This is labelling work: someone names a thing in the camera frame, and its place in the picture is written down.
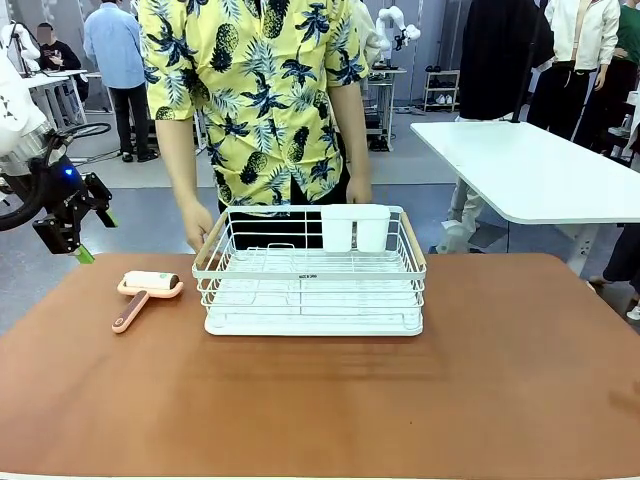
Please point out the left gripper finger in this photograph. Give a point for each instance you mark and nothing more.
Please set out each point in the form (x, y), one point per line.
(57, 235)
(100, 192)

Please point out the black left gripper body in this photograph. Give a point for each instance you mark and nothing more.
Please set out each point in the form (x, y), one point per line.
(57, 187)

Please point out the pink lint roller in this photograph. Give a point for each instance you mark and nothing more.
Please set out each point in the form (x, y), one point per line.
(142, 290)

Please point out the person's right forearm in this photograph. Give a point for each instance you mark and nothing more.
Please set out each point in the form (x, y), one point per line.
(177, 160)

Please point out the person's left forearm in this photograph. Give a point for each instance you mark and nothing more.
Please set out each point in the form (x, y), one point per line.
(350, 130)

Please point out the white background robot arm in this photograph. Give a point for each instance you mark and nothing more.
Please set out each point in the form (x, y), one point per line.
(395, 27)

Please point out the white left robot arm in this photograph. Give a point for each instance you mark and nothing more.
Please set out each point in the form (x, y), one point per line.
(15, 115)

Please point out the person's right hand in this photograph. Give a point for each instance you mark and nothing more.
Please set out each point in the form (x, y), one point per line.
(197, 225)

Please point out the person's left hand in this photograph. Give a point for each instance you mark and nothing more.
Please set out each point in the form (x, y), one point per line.
(359, 191)

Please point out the seated person in black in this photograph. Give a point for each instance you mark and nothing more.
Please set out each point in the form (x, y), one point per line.
(57, 57)

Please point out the man in blue shirt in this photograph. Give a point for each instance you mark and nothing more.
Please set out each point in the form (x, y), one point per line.
(117, 50)

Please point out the white humanoid robot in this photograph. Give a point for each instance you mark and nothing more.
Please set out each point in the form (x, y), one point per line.
(20, 42)

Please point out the person in pineapple shirt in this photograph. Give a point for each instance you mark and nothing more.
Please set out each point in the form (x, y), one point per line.
(250, 90)

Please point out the person's black trousers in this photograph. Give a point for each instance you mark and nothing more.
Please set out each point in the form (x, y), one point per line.
(300, 227)

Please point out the white plastic drip tray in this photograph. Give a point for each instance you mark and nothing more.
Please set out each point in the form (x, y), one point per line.
(312, 327)

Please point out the white plastic cutlery holder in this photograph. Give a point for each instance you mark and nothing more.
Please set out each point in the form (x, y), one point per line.
(355, 227)

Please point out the metal shoe rack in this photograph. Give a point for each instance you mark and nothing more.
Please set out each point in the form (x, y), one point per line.
(441, 92)

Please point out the person's legs in white trousers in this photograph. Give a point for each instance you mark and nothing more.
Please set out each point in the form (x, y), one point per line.
(462, 215)

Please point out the large white table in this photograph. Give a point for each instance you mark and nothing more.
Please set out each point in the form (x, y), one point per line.
(530, 170)

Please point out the person in white jacket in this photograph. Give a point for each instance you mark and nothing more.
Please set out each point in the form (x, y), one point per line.
(585, 45)

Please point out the person's legs in dark trousers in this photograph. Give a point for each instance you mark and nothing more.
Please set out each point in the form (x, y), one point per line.
(622, 260)

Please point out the person in green top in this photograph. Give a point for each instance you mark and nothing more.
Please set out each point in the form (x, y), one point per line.
(627, 50)

